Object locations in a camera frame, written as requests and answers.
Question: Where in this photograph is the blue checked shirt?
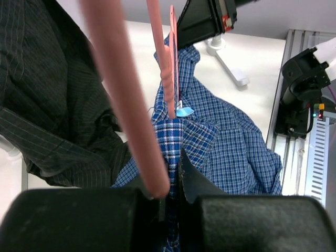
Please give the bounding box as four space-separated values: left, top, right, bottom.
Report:
111 33 284 252

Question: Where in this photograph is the pink wire hanger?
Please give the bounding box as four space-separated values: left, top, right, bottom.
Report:
79 1 170 198

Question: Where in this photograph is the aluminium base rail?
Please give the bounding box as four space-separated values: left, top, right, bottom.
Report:
267 29 335 204

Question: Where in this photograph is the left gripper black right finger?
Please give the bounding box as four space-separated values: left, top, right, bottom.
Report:
177 151 335 251

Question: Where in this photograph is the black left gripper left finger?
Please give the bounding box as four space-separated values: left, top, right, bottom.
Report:
1 188 166 251

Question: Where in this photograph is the white clothes rack foot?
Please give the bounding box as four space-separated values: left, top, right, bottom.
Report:
205 35 250 87

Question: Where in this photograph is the white left rack foot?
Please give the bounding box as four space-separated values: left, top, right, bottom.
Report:
1 136 28 192

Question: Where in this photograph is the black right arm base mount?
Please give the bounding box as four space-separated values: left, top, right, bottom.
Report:
274 103 313 140

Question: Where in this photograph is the grey slotted cable duct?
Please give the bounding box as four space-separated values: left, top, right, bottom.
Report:
304 112 335 206

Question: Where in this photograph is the black pinstriped shirt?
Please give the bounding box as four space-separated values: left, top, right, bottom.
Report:
1 1 130 188

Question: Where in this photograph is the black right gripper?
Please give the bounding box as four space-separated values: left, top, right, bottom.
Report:
177 0 257 49

